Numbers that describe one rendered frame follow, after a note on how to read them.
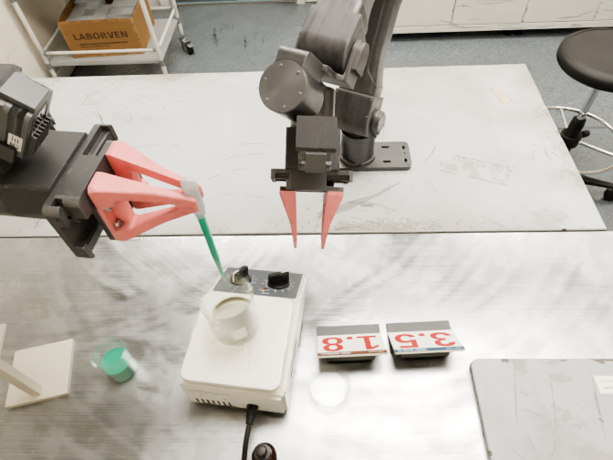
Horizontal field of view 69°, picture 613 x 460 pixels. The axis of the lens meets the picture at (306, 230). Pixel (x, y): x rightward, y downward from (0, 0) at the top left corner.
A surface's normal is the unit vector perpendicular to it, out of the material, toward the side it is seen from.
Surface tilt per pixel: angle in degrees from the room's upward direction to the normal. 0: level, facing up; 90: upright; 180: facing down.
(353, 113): 56
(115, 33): 91
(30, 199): 90
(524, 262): 0
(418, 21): 90
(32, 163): 0
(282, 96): 43
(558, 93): 0
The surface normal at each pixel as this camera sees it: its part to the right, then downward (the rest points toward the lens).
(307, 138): 0.04, 0.05
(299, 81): -0.34, 0.04
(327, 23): -0.23, -0.26
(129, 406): -0.04, -0.61
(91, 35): 0.03, 0.80
